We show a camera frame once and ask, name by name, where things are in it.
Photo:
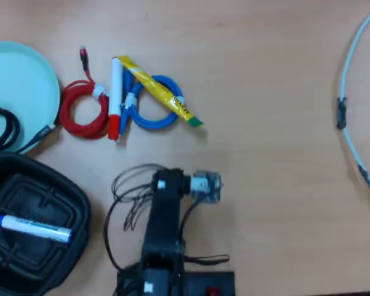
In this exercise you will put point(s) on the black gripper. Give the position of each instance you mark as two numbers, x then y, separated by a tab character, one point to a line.
172	183

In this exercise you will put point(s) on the blue capped white marker pen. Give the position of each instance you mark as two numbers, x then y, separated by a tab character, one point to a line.
34	228

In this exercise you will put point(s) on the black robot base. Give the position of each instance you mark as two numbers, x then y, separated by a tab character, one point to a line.
209	282

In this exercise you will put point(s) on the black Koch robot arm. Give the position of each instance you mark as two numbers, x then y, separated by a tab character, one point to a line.
163	228

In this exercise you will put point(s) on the yellow stick sachet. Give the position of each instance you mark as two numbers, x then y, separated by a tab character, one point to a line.
154	86

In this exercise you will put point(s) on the red capped white marker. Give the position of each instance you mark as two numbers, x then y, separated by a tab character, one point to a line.
115	92

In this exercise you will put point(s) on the light green plate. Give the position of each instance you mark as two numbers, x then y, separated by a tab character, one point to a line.
21	83

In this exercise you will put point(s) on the black tape piece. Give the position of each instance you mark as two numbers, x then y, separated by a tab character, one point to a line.
342	114
364	174

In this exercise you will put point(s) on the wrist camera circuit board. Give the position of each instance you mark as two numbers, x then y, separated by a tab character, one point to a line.
206	186

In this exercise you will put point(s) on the red power switch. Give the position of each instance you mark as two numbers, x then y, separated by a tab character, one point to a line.
212	290

